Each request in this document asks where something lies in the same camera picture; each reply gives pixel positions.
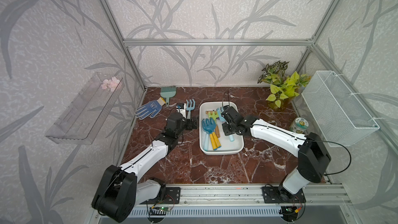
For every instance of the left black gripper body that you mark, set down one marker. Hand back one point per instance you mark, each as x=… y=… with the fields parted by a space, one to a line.
x=184 y=126

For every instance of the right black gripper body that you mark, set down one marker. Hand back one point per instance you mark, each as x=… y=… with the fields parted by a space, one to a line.
x=228 y=129

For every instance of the light blue fork white handle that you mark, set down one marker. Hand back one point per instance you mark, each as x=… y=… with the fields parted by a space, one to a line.
x=190 y=106

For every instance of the dark blue fork yellow handle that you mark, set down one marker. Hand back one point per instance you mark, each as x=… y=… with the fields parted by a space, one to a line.
x=206 y=126

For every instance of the light blue rake white handle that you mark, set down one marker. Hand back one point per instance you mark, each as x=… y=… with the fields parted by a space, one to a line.
x=219 y=111

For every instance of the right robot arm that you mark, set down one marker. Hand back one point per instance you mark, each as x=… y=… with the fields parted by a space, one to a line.
x=313 y=157

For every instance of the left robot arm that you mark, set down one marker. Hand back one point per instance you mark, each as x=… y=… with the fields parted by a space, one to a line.
x=120 y=190

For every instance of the white plastic storage box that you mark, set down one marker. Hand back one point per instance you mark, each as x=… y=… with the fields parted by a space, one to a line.
x=227 y=147

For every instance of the mint green hand brush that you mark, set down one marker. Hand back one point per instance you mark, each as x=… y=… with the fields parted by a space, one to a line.
x=167 y=93

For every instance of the blue dotted work glove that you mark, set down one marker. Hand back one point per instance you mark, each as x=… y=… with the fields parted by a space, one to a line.
x=150 y=109

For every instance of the potted green plant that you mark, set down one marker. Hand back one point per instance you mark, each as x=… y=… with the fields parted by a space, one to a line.
x=283 y=88

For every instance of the small green labelled jar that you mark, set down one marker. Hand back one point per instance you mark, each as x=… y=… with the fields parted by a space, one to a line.
x=299 y=125

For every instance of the pink artificial flowers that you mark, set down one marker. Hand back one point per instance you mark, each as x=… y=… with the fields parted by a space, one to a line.
x=110 y=84

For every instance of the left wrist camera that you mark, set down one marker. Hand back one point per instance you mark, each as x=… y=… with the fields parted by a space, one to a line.
x=181 y=108

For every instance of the green fork wooden handle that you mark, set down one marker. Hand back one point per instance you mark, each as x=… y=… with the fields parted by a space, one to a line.
x=214 y=115

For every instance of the dark blue rake yellow handle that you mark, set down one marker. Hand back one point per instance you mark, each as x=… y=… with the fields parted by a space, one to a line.
x=216 y=140

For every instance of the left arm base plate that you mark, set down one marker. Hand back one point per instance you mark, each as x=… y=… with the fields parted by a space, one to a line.
x=167 y=195

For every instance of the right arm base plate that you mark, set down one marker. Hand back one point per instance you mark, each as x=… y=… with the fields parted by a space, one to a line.
x=278 y=195

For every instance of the clear acrylic wall shelf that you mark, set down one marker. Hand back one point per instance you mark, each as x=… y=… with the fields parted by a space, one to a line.
x=81 y=122

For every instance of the white wire mesh basket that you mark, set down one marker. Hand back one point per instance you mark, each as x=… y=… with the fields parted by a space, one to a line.
x=340 y=116

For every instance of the aluminium front rail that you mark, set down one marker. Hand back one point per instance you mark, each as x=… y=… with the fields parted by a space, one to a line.
x=187 y=195

